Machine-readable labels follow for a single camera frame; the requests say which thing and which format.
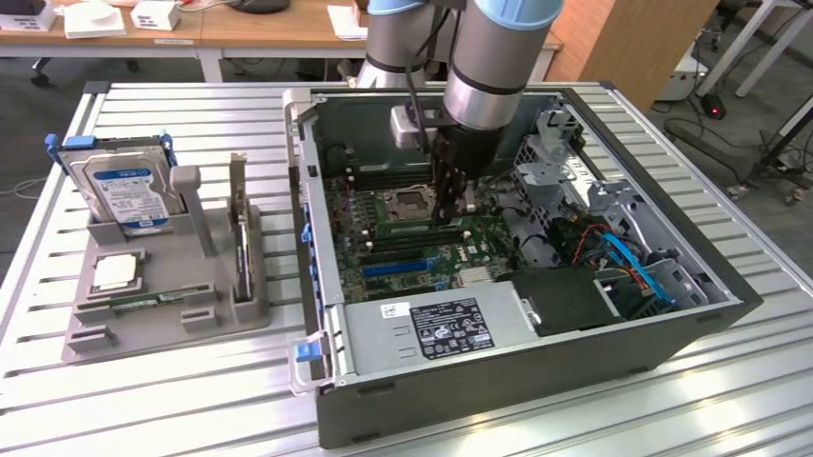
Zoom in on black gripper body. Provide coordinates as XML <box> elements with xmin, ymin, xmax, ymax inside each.
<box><xmin>431</xmin><ymin>124</ymin><xmax>504</xmax><ymax>180</ymax></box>

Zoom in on green RAM stick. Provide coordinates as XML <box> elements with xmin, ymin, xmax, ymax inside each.
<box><xmin>372</xmin><ymin>219</ymin><xmax>461</xmax><ymax>239</ymax></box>
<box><xmin>110</xmin><ymin>290</ymin><xmax>196</xmax><ymax>310</ymax></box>

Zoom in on metal CPU socket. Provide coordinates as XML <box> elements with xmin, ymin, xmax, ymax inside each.
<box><xmin>375</xmin><ymin>183</ymin><xmax>439</xmax><ymax>225</ymax></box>

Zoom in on green motherboard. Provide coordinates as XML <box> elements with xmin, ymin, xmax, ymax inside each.
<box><xmin>320</xmin><ymin>164</ymin><xmax>528</xmax><ymax>305</ymax></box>

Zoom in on grey metal disk bay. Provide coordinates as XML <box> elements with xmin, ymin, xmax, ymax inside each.
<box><xmin>507</xmin><ymin>108</ymin><xmax>743</xmax><ymax>315</ymax></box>

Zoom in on black expansion slot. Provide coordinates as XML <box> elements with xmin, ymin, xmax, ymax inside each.
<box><xmin>357</xmin><ymin>248</ymin><xmax>443</xmax><ymax>268</ymax></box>

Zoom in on blue expansion slot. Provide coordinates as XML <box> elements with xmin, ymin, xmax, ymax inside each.
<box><xmin>361</xmin><ymin>259</ymin><xmax>431</xmax><ymax>281</ymax></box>

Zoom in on silver chipset heatsink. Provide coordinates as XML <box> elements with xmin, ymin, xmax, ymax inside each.
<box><xmin>455</xmin><ymin>267</ymin><xmax>495</xmax><ymax>288</ymax></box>

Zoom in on white paper stack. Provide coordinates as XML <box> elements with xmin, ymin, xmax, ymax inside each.
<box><xmin>326</xmin><ymin>4</ymin><xmax>369</xmax><ymax>40</ymax></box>

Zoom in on wooden cabinet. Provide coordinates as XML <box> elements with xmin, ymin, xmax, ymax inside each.
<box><xmin>544</xmin><ymin>0</ymin><xmax>722</xmax><ymax>113</ymax></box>

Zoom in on grey power supply unit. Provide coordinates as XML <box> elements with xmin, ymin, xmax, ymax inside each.
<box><xmin>341</xmin><ymin>284</ymin><xmax>540</xmax><ymax>375</ymax></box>

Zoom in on graphics card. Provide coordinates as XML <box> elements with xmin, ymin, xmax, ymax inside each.
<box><xmin>225</xmin><ymin>151</ymin><xmax>256</xmax><ymax>305</ymax></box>

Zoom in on white equipment box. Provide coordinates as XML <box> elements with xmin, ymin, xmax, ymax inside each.
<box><xmin>652</xmin><ymin>54</ymin><xmax>710</xmax><ymax>104</ymax></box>

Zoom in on black power adapter red light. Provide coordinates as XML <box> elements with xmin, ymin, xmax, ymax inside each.
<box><xmin>696</xmin><ymin>93</ymin><xmax>728</xmax><ymax>120</ymax></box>

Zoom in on grey plastic parts rack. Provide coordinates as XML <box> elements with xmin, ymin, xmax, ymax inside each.
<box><xmin>59</xmin><ymin>151</ymin><xmax>274</xmax><ymax>366</ymax></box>

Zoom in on black open PC case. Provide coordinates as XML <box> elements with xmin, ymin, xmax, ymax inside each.
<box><xmin>281</xmin><ymin>85</ymin><xmax>763</xmax><ymax>451</ymax></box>

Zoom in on black rounded device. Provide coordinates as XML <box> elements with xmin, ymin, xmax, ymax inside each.
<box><xmin>226</xmin><ymin>0</ymin><xmax>290</xmax><ymax>14</ymax></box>

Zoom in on black wheeled stand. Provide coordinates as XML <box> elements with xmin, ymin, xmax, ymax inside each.
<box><xmin>726</xmin><ymin>92</ymin><xmax>813</xmax><ymax>207</ymax></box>

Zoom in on hard disk blue carrier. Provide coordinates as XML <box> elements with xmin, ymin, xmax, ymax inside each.
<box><xmin>42</xmin><ymin>128</ymin><xmax>176</xmax><ymax>238</ymax></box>

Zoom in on silver CPU chip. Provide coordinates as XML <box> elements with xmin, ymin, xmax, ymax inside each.
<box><xmin>90</xmin><ymin>254</ymin><xmax>144</xmax><ymax>291</ymax></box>

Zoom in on white labelled cardboard box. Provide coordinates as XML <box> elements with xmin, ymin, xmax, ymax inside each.
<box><xmin>0</xmin><ymin>0</ymin><xmax>55</xmax><ymax>32</ymax></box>
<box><xmin>130</xmin><ymin>0</ymin><xmax>181</xmax><ymax>30</ymax></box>

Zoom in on white box with round disc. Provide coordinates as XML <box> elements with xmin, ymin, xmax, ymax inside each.
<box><xmin>62</xmin><ymin>0</ymin><xmax>125</xmax><ymax>39</ymax></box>

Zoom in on black chair base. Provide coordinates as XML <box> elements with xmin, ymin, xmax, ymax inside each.
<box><xmin>27</xmin><ymin>56</ymin><xmax>141</xmax><ymax>88</ymax></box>

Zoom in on black camera cable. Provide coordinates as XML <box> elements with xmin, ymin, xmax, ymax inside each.
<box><xmin>404</xmin><ymin>0</ymin><xmax>459</xmax><ymax>142</ymax></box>

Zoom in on blue flat wire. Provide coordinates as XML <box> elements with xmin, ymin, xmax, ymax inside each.
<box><xmin>599</xmin><ymin>230</ymin><xmax>674</xmax><ymax>306</ymax></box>

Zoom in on black floor cable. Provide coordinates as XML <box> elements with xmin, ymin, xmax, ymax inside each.
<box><xmin>663</xmin><ymin>116</ymin><xmax>763</xmax><ymax>185</ymax></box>

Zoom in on wooden desk white frame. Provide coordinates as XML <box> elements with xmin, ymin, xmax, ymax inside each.
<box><xmin>0</xmin><ymin>0</ymin><xmax>222</xmax><ymax>83</ymax></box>
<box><xmin>198</xmin><ymin>0</ymin><xmax>563</xmax><ymax>85</ymax></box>

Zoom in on white frame table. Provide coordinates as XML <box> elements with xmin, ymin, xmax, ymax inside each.
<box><xmin>695</xmin><ymin>0</ymin><xmax>813</xmax><ymax>99</ymax></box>

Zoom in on white cable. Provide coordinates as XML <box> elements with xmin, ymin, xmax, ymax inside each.
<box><xmin>0</xmin><ymin>178</ymin><xmax>49</xmax><ymax>197</ymax></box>

